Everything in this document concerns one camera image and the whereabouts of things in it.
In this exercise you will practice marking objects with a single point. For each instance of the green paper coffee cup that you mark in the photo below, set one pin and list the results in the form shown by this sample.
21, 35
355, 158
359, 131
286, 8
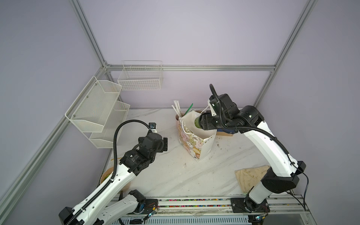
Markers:
197, 122

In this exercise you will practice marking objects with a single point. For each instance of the white mesh two-tier shelf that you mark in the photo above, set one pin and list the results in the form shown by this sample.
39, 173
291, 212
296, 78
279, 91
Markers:
98, 111

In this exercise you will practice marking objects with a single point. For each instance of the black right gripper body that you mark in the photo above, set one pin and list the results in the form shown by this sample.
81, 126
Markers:
210, 122

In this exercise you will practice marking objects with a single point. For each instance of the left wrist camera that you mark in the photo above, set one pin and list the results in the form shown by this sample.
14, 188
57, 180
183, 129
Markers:
152, 127

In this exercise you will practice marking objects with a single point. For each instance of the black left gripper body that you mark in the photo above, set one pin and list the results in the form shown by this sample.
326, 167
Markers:
160, 149

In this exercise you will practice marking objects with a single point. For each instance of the green wrapped straw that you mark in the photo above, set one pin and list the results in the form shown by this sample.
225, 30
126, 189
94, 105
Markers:
189, 109

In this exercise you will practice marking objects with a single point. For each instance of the white wrapped straw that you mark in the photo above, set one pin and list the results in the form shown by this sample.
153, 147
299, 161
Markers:
176, 108

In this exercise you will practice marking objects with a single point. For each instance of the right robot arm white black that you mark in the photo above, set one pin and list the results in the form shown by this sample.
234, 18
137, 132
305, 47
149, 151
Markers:
283, 174

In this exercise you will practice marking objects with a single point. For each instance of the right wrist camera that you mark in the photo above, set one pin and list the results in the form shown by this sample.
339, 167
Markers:
212, 107

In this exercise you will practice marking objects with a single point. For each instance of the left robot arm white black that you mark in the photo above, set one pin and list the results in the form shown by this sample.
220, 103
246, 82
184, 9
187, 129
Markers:
94, 209

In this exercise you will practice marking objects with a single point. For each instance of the beige cloth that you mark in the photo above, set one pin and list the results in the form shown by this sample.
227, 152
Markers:
249, 177

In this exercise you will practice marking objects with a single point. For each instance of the cartoon animal paper gift bag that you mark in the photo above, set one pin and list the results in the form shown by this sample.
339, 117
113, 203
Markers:
196, 141

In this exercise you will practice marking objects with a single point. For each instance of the white wire basket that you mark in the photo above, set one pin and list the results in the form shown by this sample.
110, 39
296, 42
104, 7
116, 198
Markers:
141, 75

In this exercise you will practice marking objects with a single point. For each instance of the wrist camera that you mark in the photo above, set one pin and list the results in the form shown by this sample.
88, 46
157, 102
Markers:
152, 127
212, 107

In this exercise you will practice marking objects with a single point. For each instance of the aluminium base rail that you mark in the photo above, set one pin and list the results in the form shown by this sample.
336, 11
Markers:
220, 210

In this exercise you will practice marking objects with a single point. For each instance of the cardboard box of blue napkins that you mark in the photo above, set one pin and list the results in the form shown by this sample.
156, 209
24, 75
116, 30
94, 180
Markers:
224, 133

